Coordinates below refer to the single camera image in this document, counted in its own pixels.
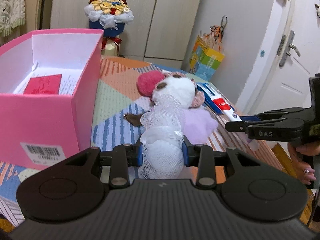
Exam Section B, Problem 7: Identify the red envelope card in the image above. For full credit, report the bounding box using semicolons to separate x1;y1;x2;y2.
23;74;62;95

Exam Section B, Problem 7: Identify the white printed paper sheet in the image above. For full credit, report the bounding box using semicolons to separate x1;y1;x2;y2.
12;61;83;95

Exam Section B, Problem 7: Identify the silver door handle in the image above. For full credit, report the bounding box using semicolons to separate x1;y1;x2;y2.
277;30;301;68

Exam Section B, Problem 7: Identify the cream green knitted cardigan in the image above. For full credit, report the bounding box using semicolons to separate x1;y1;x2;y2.
1;0;25;37

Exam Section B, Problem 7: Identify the white plush toy pink hat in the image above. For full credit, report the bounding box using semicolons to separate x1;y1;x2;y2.
124;70;204;130

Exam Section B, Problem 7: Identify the beige wardrobe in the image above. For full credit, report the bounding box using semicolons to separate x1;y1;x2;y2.
50;0;200;69

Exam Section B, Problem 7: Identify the person's right hand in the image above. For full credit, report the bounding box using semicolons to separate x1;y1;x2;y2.
287;142;319;185

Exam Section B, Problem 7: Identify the cream gift box red ribbon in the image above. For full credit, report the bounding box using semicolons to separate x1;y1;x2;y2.
101;35;122;56

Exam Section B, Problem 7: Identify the small plush toy on door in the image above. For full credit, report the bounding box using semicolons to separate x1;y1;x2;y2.
315;4;320;18

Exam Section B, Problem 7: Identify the white door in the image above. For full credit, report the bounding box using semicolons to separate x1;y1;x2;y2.
249;0;319;114

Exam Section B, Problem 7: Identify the yellow flower bouquet blue wrap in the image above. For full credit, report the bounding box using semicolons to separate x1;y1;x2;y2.
84;0;134;37

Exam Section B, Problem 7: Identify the red white toothpaste tube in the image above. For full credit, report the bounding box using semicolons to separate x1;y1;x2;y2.
211;97;261;152

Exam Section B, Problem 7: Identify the colourful paper gift bag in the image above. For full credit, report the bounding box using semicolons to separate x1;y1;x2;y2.
189;36;225;81

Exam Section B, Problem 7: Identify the purple fluffy cloth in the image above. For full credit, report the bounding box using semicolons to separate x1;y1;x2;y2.
183;108;218;144

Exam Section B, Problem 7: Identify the blue white toothpaste carton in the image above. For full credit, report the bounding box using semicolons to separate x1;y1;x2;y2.
196;82;223;115

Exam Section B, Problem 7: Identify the pink floral fabric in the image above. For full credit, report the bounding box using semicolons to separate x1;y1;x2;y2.
152;72;204;109

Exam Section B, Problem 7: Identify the pink cardboard storage box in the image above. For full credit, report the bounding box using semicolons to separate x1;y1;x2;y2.
1;29;103;170

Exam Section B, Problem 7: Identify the white mesh bath sponge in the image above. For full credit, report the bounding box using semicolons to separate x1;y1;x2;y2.
138;94;185;179

